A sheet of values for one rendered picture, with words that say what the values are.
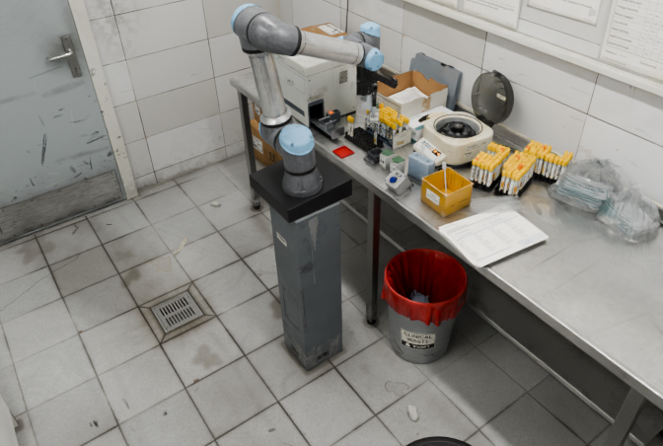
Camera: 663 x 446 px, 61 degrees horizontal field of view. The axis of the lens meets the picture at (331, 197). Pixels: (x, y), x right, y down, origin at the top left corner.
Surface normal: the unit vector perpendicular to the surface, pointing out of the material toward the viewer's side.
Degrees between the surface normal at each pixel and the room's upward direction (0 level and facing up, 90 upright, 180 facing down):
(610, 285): 0
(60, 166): 90
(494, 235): 1
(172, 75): 90
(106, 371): 0
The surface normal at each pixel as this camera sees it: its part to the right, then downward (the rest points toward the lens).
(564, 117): -0.82, 0.36
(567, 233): -0.03, -0.80
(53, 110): 0.58, 0.48
